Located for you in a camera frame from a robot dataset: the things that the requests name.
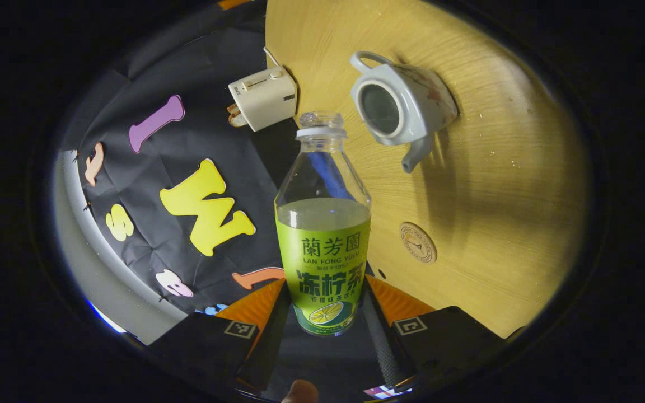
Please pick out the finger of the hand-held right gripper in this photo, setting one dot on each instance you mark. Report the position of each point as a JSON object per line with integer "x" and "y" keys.
{"x": 233, "y": 3}

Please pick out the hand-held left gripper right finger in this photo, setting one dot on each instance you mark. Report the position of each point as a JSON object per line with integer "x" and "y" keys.
{"x": 381, "y": 347}

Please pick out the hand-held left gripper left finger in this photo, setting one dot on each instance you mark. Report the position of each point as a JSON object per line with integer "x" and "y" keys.
{"x": 269, "y": 341}

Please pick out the green label water bottle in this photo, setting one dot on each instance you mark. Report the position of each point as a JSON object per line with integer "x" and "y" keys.
{"x": 322, "y": 252}

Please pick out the round wooden coaster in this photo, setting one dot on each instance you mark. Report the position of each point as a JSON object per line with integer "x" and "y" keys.
{"x": 417, "y": 242}

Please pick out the white ceramic teacup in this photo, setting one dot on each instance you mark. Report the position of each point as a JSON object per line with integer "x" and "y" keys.
{"x": 423, "y": 101}

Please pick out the computer monitor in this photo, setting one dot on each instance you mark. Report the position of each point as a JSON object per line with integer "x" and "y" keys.
{"x": 381, "y": 392}

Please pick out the white toaster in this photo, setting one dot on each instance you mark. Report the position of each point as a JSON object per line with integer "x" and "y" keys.
{"x": 263, "y": 98}

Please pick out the brown bread slice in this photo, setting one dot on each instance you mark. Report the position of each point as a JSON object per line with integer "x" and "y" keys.
{"x": 233, "y": 109}

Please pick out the pale bread slice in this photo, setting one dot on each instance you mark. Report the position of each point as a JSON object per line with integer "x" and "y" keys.
{"x": 238, "y": 120}

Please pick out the blue towel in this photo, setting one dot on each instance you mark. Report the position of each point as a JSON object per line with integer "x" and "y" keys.
{"x": 328, "y": 176}

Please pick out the black backdrop cloth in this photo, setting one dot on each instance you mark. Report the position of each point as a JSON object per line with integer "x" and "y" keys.
{"x": 132, "y": 184}

